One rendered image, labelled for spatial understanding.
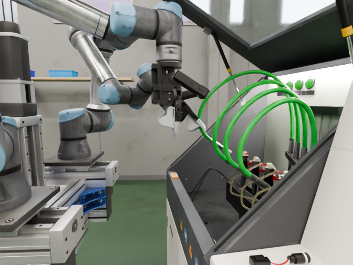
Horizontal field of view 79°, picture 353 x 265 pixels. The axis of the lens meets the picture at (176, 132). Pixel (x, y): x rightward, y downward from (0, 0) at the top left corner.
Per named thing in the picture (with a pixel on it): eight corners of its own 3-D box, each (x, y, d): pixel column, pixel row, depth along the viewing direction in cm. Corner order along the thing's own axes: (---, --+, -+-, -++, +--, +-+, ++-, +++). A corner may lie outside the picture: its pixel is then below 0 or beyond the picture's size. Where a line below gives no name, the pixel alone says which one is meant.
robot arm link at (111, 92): (61, 3, 89) (114, 91, 74) (86, 12, 98) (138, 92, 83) (53, 28, 95) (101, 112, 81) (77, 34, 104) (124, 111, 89)
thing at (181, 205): (167, 200, 114) (167, 171, 111) (175, 199, 114) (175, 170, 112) (201, 313, 53) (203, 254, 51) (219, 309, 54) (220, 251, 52)
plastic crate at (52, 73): (79, 79, 311) (78, 71, 309) (72, 77, 290) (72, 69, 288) (56, 79, 309) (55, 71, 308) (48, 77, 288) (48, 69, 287)
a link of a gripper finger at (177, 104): (172, 120, 65) (172, 91, 63) (177, 120, 65) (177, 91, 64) (174, 122, 60) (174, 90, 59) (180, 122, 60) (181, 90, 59)
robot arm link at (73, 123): (54, 136, 104) (52, 108, 102) (81, 133, 115) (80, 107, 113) (66, 139, 97) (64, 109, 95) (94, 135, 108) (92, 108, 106)
